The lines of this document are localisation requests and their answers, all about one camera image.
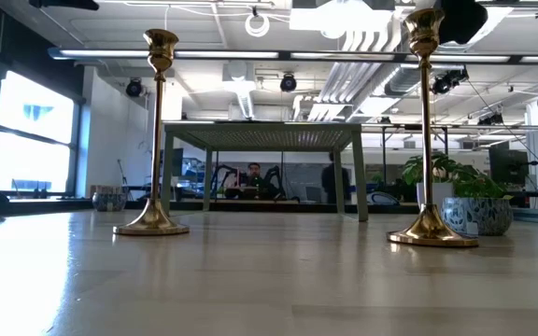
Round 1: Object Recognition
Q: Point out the brass candle holder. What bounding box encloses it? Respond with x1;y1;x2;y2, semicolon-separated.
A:
112;28;191;237
386;7;480;248

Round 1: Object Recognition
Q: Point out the candle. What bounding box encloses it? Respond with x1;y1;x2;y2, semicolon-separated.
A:
440;196;515;237
92;191;128;213

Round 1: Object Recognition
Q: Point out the green perforated metal shelf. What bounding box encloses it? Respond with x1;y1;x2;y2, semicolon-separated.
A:
160;121;370;223

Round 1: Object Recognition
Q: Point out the black ceiling spotlight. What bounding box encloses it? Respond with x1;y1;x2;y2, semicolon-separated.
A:
124;77;144;98
279;73;298;93
430;66;470;96

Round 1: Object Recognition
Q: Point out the black monitor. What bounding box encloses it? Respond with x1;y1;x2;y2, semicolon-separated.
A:
488;147;531;186

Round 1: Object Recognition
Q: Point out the green plant in white pot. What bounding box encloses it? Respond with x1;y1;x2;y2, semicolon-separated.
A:
400;151;516;212

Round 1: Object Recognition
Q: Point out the standing person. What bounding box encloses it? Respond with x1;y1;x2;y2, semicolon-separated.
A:
320;151;352;205

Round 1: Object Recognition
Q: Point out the long ceiling light strip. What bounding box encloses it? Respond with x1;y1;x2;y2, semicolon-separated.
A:
47;46;538;65

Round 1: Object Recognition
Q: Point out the seated person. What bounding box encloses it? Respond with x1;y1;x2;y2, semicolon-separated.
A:
238;161;270;201

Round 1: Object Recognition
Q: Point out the large window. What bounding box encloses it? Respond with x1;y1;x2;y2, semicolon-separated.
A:
0;69;81;197

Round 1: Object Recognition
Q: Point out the silver ceiling duct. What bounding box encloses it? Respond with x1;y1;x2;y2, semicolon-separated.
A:
383;64;438;97

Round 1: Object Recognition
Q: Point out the black metal stand frame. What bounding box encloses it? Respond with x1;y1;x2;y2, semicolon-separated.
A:
379;123;451;186

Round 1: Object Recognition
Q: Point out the black arched handle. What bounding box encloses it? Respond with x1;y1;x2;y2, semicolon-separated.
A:
366;190;401;206

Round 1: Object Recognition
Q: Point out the white coiled ceiling cable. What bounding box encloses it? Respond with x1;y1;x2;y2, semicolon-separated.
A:
244;12;271;38

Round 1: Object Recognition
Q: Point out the black aluminium table frame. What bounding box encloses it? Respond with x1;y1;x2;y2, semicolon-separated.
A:
0;198;538;228

